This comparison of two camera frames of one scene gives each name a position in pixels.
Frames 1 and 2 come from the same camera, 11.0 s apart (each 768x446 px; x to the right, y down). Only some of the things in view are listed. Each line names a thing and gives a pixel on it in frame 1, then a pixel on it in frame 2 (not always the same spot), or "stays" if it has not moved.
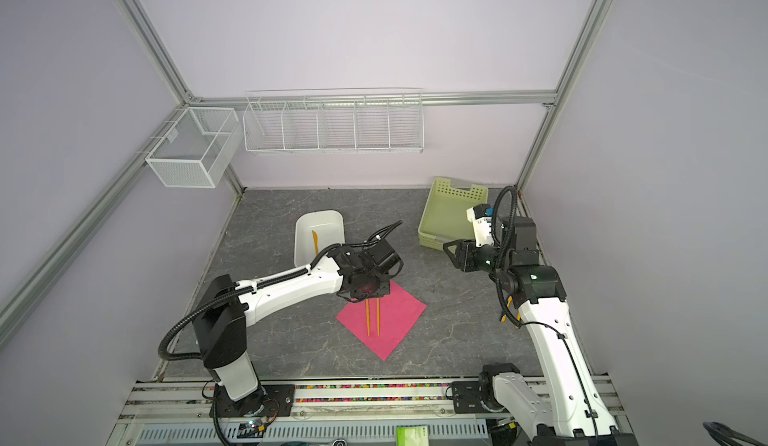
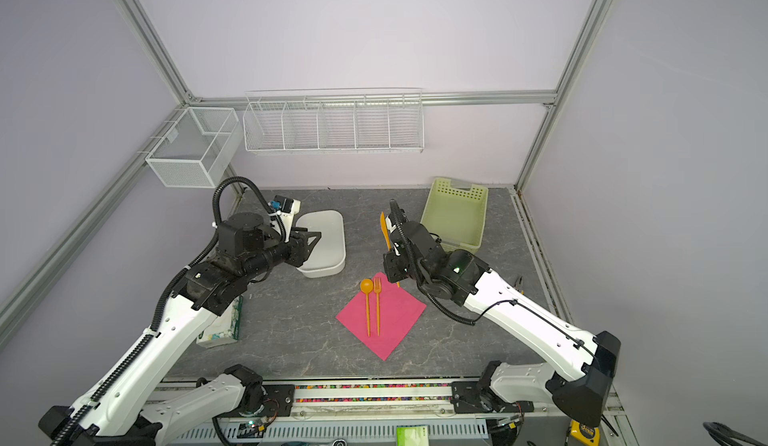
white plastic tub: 329,226 stays
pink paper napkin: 399,311 stays
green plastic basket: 445,215 stays
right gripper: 468,252 → 393,260
